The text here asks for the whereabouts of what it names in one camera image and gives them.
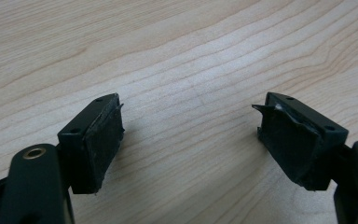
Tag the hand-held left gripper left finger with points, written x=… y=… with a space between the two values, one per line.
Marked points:
x=88 y=146

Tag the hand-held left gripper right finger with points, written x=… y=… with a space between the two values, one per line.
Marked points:
x=295 y=140

